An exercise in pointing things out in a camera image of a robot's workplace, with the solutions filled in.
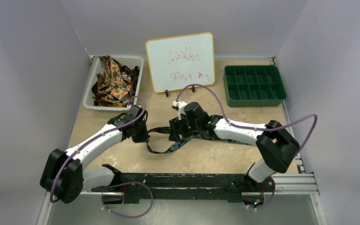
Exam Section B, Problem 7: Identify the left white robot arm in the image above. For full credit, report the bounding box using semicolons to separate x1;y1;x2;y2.
39;105;148;203

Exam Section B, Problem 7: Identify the orange patterned necktie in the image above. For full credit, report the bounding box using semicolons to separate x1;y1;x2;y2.
97;56;134;102

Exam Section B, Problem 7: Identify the green compartment tray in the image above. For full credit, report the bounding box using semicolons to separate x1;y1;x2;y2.
223;65;287;107

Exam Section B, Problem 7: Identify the dark brown necktie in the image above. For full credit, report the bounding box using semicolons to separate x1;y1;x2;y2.
91;56;140;108

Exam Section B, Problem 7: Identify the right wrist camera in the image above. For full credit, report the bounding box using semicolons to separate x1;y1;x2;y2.
172;101;187;120

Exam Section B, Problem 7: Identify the blue floral necktie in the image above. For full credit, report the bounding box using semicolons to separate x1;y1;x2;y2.
146;127;252;154

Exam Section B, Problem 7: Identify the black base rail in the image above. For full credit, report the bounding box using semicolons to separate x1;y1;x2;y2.
92;172;274;204

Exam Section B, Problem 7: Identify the white plastic basket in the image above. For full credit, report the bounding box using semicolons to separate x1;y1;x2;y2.
83;55;144;112

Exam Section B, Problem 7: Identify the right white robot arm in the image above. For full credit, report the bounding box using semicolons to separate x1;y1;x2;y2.
171;101;300;191

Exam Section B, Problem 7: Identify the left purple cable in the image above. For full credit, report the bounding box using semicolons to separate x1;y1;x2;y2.
49;95;155;218

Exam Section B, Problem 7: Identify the aluminium frame rail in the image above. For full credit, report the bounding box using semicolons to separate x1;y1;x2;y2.
80;171;318;195

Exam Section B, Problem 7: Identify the small whiteboard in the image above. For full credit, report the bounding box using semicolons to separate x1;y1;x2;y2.
145;32;216;93

